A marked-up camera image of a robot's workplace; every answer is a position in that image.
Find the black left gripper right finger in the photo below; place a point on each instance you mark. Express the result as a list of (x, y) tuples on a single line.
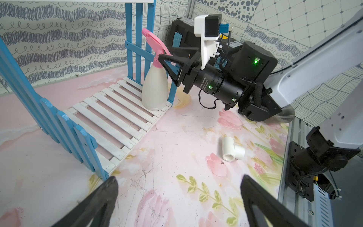
[(260, 207)]

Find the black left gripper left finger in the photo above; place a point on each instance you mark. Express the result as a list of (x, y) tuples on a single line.
[(96, 210)]

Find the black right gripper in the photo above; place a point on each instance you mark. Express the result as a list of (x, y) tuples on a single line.
[(184, 71)]

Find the white pink spray bottle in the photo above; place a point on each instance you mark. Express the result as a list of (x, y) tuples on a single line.
[(155, 88)]

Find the blue white slatted shelf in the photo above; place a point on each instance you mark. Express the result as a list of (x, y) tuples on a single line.
[(44, 42)]

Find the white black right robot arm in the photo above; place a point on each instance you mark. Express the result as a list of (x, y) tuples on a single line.
[(249, 81)]

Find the black yellow toolbox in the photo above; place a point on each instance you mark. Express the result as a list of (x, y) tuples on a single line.
[(181, 34)]

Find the aluminium mounting rail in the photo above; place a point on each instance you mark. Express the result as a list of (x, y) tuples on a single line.
[(310, 203)]

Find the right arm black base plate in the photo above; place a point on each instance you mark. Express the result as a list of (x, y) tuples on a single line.
[(297, 168)]

